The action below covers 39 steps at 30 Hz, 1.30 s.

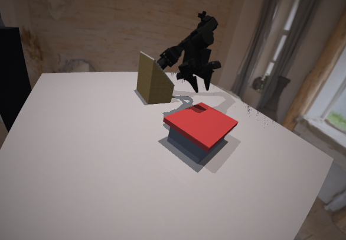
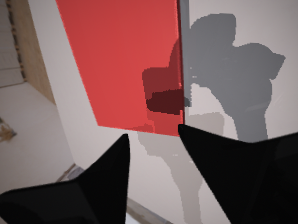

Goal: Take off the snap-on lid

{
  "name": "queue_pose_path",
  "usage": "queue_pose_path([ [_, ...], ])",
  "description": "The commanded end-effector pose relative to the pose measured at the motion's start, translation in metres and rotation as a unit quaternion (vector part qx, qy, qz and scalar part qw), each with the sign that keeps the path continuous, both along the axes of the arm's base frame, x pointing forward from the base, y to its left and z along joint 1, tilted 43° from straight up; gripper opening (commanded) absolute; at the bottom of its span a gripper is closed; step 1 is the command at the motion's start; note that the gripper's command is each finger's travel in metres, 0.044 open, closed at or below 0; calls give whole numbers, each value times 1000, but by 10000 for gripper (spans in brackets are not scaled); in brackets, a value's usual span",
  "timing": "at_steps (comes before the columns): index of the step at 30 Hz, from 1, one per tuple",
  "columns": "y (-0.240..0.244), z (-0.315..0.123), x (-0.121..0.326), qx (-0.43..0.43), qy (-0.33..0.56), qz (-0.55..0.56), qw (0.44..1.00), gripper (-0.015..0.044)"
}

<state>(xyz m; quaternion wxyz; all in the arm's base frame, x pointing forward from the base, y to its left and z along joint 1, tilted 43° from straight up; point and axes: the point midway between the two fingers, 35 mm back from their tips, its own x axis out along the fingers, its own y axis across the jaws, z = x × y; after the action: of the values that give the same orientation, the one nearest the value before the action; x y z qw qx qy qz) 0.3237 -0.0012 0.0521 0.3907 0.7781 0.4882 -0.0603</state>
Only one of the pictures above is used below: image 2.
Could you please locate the red lid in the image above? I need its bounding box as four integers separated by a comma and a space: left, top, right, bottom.
56, 0, 185, 137

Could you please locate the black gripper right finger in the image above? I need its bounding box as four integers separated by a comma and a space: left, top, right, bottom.
178, 124, 298, 224

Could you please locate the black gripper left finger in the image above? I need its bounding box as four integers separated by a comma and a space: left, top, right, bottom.
0, 133, 130, 224

